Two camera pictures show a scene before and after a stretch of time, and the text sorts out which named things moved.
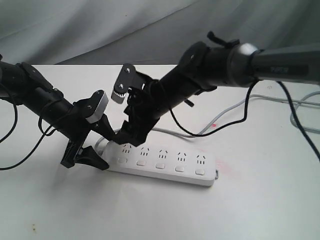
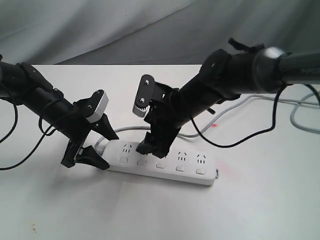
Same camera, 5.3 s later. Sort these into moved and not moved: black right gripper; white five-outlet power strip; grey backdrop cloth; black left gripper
Moved: black right gripper
Not moved: grey backdrop cloth; black left gripper; white five-outlet power strip
